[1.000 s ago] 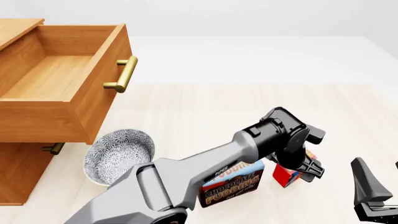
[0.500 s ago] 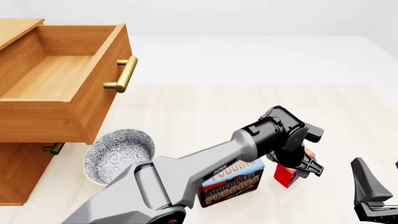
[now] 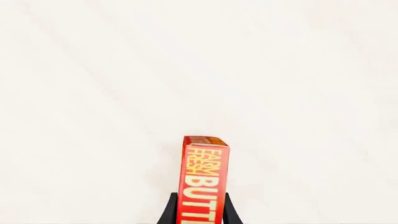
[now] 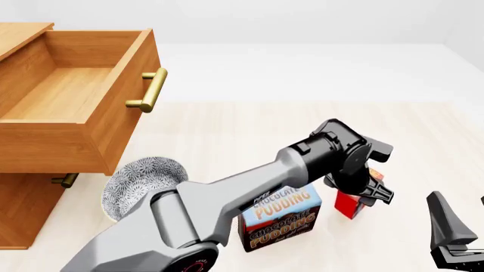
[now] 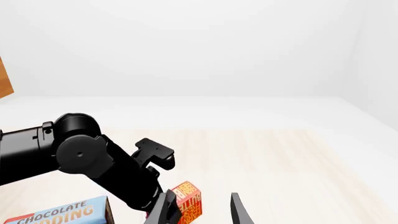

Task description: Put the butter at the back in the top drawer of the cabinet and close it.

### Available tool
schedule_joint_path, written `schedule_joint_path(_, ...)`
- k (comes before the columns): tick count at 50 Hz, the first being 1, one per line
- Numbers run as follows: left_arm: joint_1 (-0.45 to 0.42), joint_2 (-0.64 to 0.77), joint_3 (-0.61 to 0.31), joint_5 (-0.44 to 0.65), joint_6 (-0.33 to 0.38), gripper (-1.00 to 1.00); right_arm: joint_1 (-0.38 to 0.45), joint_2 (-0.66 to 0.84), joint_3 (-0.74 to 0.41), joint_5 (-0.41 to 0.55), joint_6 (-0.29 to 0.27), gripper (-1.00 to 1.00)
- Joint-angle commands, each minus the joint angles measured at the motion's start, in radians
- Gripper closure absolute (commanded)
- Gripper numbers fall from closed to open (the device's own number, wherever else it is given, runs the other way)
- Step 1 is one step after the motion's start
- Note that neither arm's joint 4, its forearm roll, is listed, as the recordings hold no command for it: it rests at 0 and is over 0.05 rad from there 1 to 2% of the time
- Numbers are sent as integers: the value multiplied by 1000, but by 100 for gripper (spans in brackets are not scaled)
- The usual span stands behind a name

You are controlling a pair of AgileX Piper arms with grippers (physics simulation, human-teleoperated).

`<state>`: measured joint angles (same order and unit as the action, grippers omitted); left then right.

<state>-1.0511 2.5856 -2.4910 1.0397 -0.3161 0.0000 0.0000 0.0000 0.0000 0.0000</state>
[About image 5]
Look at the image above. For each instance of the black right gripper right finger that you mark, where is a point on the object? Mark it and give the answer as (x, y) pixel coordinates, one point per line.
(238, 211)

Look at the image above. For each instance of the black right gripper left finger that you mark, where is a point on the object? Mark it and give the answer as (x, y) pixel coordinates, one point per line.
(161, 211)

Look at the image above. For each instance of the orange butter box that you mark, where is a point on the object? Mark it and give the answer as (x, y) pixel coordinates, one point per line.
(190, 198)

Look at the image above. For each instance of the blue chocolate pudding box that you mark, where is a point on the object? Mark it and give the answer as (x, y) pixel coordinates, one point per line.
(62, 212)

